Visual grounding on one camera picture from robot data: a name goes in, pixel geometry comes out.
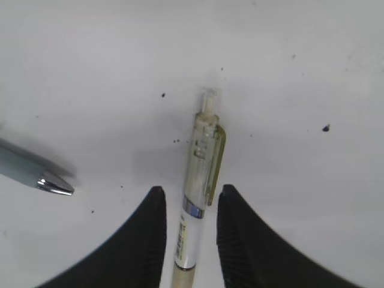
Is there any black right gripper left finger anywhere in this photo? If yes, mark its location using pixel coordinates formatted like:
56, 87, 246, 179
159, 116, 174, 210
42, 186, 167, 287

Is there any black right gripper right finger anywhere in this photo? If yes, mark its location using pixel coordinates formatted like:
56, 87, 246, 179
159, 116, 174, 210
216, 184, 356, 287

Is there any beige white pen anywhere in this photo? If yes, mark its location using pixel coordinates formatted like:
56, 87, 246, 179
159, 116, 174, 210
171, 88, 226, 287

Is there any blue grey pen crossed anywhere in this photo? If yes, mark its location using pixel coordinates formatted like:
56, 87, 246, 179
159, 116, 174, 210
1, 140, 74, 196

